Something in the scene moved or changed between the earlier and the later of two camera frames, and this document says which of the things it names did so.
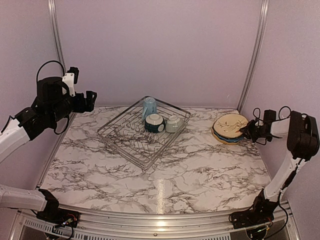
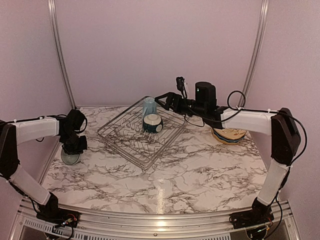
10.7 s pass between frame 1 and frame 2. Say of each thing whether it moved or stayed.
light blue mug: stayed
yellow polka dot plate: stayed
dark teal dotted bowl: stayed
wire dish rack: stayed
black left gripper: moved
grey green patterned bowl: moved
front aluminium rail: stayed
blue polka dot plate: stayed
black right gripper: moved
